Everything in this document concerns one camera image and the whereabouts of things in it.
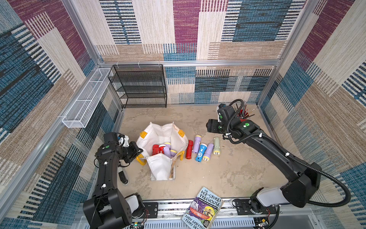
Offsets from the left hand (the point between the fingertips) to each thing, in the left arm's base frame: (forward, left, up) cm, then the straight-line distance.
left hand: (142, 149), depth 81 cm
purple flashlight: (+10, -32, -10) cm, 35 cm away
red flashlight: (+4, -26, -10) cm, 28 cm away
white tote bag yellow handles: (-8, -11, -6) cm, 15 cm away
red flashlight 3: (+3, -9, -5) cm, 11 cm away
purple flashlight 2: (+6, -40, -10) cm, 41 cm away
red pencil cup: (+28, -66, -3) cm, 71 cm away
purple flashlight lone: (+2, -13, -4) cm, 14 cm away
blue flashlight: (+2, -34, -9) cm, 35 cm away
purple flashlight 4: (0, -16, -6) cm, 17 cm away
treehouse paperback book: (-27, -32, -10) cm, 44 cm away
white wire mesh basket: (+8, +28, +21) cm, 36 cm away
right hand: (+8, -39, +9) cm, 41 cm away
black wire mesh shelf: (+50, +9, +7) cm, 52 cm away
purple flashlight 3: (+8, -13, -9) cm, 17 cm away
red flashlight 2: (+3, -6, -6) cm, 9 cm away
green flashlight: (+3, -44, -10) cm, 45 cm away
